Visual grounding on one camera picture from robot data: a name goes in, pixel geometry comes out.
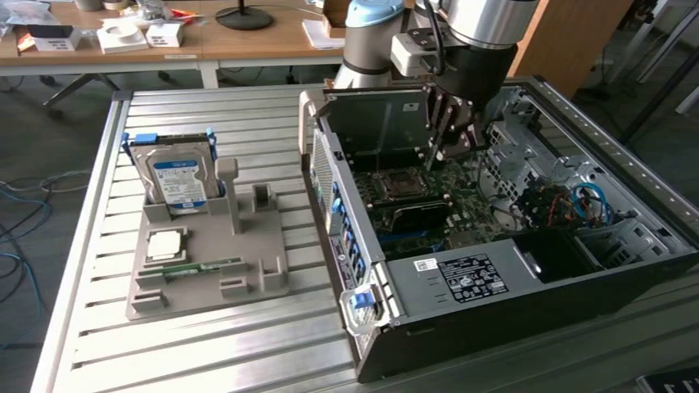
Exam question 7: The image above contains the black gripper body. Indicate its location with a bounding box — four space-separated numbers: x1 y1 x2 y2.
433 43 519 103

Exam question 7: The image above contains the black graphics card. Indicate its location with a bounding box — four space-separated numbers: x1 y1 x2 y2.
373 199 457 237

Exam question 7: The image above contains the CPU socket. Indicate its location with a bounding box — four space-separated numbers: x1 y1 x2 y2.
376 169 431 200

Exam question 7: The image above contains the green motherboard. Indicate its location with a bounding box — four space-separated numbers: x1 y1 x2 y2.
348 147 520 255

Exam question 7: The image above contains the wooden cabinet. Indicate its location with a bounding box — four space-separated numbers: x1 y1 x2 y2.
491 0 637 99

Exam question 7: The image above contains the brown cardboard box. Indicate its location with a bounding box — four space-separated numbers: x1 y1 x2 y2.
321 0 351 38

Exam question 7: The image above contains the white paper booklet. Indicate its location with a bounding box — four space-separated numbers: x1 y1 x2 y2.
301 19 347 50

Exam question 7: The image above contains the black plastic shroud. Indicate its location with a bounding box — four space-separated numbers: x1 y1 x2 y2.
512 228 605 284

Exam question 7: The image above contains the grey power supply unit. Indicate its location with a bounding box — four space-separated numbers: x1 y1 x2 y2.
376 240 547 323

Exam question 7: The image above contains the silver disk bay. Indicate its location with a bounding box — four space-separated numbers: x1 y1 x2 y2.
572 216 672 271

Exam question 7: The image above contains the wooden desk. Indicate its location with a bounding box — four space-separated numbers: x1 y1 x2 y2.
0 0 204 89
201 0 501 89

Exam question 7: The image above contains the black round lamp base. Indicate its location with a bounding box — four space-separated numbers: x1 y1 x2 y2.
213 0 274 32

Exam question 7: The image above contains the black open PC case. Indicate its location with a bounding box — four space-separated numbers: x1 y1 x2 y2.
297 75 699 384

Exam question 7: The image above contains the grey parts rack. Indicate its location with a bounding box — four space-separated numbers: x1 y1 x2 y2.
124 157 291 323

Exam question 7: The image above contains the hard disk with blue carrier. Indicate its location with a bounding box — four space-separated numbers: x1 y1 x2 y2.
120 127 225 216

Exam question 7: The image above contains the orange packet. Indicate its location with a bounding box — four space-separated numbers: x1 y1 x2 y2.
168 7 204 25

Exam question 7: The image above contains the white labelled cardboard box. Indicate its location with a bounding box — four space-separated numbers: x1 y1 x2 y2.
145 22 185 48

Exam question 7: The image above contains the green RAM stick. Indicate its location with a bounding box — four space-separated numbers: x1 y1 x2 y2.
136 256 242 278

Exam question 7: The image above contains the silver CPU chip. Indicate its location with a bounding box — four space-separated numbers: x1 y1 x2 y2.
145 231 188 263

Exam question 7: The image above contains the white box with tape roll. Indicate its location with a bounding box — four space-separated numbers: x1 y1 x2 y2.
97 20 149 55

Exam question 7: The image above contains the black keyboard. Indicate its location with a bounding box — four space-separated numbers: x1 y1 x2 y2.
636 366 699 393

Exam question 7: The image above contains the black and white box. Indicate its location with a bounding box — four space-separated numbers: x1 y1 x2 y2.
26 24 82 52

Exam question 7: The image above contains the black camera cable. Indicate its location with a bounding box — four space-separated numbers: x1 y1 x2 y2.
419 0 455 77

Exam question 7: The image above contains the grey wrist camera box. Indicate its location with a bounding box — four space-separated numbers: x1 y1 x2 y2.
389 32 447 78

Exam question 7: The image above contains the red wire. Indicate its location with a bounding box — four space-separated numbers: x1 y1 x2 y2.
551 194 575 224

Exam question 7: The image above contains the blue wire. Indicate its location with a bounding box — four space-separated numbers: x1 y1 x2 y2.
569 182 612 228

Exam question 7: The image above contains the white floor cable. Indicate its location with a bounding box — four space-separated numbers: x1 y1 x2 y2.
0 169 92 193

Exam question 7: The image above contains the blue floor cable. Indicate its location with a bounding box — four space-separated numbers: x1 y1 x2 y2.
0 179 53 349

